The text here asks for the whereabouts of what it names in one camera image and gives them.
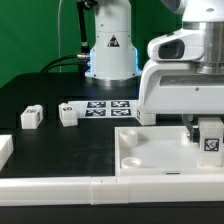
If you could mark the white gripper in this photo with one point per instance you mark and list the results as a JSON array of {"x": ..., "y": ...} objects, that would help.
[{"x": 184, "y": 75}]

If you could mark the white square table top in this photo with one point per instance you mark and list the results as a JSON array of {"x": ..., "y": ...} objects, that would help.
[{"x": 158, "y": 150}]

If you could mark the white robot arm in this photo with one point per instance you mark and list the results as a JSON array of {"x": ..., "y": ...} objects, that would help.
[{"x": 113, "y": 59}]

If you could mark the white sheet with markers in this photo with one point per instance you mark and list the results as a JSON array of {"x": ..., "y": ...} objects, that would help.
[{"x": 105, "y": 108}]

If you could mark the white left fence block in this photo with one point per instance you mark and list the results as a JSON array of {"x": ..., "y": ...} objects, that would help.
[{"x": 6, "y": 149}]

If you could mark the white front fence rail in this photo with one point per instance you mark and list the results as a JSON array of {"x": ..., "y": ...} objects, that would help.
[{"x": 111, "y": 190}]

